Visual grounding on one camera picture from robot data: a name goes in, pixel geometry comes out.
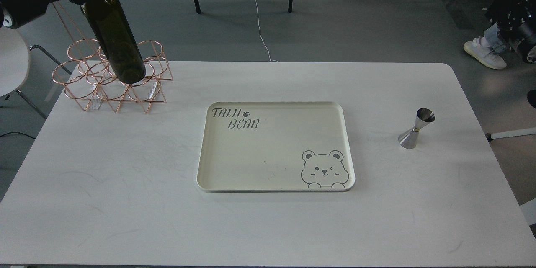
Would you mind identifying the dark green wine bottle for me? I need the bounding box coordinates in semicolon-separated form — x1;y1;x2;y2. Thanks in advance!
81;0;146;84

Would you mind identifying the steel double jigger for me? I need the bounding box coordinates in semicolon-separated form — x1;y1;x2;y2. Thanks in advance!
398;108;436;149

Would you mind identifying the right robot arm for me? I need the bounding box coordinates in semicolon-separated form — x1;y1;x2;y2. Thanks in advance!
485;0;536;64

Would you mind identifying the white chair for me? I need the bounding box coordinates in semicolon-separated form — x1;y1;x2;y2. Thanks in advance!
0;26;60;120

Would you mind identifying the cream bear serving tray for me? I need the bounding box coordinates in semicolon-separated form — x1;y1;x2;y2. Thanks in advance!
197;102;356;192

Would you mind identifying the white sneaker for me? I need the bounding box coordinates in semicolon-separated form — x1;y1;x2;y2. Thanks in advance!
463;36;507;70

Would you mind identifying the copper wire wine rack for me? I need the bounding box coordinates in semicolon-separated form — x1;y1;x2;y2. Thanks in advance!
44;0;174;114

